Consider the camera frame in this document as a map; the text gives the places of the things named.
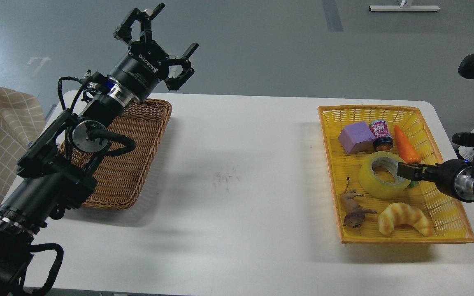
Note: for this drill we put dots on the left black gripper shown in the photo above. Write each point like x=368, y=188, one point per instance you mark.
x=142, y=70

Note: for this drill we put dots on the toy croissant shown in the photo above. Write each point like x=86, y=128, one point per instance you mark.
x=401, y=213

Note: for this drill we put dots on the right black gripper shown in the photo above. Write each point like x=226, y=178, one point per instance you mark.
x=453, y=177

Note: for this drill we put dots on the yellow plastic basket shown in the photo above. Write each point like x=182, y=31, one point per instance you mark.
x=447, y=215

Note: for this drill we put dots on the purple foam block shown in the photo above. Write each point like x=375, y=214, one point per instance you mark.
x=356, y=137

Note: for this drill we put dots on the orange toy carrot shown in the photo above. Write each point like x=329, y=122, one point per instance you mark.
x=405, y=149

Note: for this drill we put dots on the white stand base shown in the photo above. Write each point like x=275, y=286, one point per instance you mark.
x=404, y=6

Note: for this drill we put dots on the small pink can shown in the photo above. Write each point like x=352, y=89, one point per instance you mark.
x=383, y=139

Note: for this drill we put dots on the brown toy animal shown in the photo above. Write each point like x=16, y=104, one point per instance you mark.
x=355, y=213

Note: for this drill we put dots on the brown wicker basket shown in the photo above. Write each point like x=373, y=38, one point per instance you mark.
x=121, y=179

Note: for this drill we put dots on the yellow tape roll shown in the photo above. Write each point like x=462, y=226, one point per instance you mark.
x=378, y=176

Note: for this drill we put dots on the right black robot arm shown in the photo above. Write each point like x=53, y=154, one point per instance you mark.
x=465, y=139

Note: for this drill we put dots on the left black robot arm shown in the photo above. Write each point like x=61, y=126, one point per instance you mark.
x=58, y=169

